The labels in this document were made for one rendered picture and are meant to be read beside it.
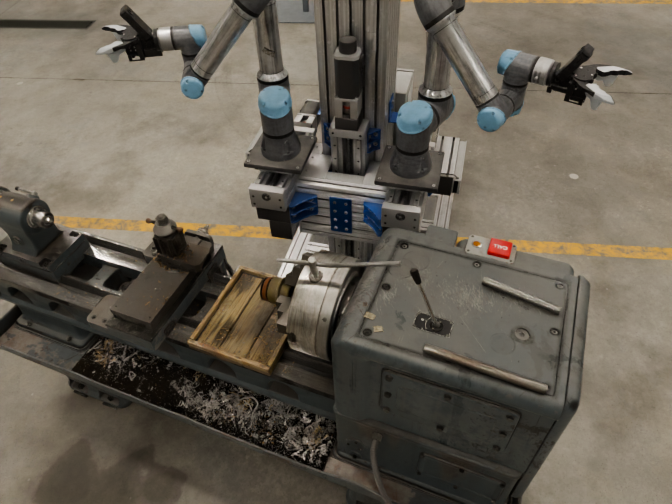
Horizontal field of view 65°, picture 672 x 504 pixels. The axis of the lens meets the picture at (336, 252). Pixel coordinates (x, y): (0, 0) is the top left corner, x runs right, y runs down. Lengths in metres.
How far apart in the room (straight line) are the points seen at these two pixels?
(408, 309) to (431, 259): 0.19
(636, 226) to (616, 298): 0.66
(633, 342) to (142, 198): 3.14
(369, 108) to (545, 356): 1.10
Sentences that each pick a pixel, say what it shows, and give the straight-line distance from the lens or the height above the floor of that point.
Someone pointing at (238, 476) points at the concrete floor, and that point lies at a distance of 2.54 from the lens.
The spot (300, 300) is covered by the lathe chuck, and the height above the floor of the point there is 1.20.
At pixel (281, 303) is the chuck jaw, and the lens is 1.57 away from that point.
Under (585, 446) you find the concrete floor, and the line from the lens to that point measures 2.73.
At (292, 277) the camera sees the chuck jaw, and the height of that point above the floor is 1.14.
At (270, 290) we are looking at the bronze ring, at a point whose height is 1.11.
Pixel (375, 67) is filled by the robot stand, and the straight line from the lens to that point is 1.91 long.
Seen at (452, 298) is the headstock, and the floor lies 1.25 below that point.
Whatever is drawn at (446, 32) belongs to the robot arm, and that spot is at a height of 1.68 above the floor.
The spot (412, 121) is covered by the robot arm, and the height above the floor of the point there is 1.38.
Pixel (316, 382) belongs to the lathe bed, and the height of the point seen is 0.87.
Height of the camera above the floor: 2.33
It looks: 46 degrees down
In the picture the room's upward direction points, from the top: 3 degrees counter-clockwise
